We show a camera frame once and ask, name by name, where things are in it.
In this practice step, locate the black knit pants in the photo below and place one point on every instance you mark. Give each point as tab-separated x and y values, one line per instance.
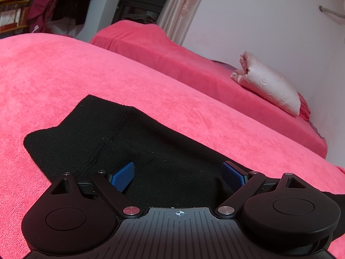
161	151

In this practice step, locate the wooden shelf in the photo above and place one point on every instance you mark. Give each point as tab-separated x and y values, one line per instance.
13	2

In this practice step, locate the maroon hanging garment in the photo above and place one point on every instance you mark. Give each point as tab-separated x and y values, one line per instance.
43	5

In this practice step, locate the pink patterned curtain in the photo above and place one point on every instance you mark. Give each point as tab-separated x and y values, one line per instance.
183	8

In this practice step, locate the folded pink blanket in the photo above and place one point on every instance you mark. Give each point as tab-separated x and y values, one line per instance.
304	108

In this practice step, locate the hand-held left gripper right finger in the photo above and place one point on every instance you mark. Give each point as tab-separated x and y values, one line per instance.
231	175

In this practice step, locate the black hanging garment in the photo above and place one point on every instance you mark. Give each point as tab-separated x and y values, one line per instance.
70	10

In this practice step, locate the pink fleece bed blanket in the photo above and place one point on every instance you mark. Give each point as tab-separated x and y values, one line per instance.
80	67
188	67

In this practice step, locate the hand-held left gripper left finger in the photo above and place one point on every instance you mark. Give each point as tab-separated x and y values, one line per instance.
122	178

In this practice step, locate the pale pink pillow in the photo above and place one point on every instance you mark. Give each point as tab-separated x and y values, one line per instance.
269	86

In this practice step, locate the dark crumpled clothes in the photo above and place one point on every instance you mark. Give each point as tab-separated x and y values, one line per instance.
142	18

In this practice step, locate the dark window frame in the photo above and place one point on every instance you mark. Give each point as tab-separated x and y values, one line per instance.
145	2

